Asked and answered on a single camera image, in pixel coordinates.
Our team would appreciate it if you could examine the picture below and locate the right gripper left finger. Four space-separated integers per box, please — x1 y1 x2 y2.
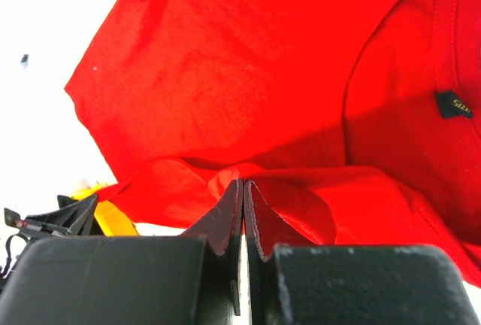
1 180 244 324

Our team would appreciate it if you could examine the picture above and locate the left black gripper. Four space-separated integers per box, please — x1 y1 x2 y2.
1 194 101 276

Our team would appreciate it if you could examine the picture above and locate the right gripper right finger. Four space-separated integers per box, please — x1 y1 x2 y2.
244 181 479 324

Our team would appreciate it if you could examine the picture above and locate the red polo shirt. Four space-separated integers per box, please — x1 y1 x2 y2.
65 0 480 285

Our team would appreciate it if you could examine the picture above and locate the yellow plastic bin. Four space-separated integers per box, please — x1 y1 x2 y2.
70 182 139 237

